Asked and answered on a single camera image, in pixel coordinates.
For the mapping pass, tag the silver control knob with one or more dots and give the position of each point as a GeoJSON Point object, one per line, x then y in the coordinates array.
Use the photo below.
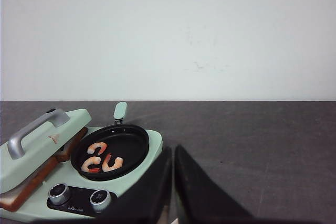
{"type": "Point", "coordinates": [100, 200]}
{"type": "Point", "coordinates": [59, 194]}

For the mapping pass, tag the breakfast maker hinged lid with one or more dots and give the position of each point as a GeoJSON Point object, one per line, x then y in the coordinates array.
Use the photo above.
{"type": "Point", "coordinates": [27, 149]}

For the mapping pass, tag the left silver control knob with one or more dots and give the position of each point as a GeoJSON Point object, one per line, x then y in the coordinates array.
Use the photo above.
{"type": "Point", "coordinates": [59, 194]}

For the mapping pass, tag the right silver control knob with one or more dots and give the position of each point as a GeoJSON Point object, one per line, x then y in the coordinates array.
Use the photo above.
{"type": "Point", "coordinates": [100, 200]}

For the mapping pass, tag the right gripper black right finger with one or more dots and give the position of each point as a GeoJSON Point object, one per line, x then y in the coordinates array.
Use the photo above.
{"type": "Point", "coordinates": [199, 199]}

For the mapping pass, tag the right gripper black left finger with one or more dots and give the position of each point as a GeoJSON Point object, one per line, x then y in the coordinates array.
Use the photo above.
{"type": "Point", "coordinates": [143, 202]}

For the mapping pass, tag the black frying pan mint handle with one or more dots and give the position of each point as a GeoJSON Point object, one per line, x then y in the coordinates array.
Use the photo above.
{"type": "Point", "coordinates": [127, 147]}

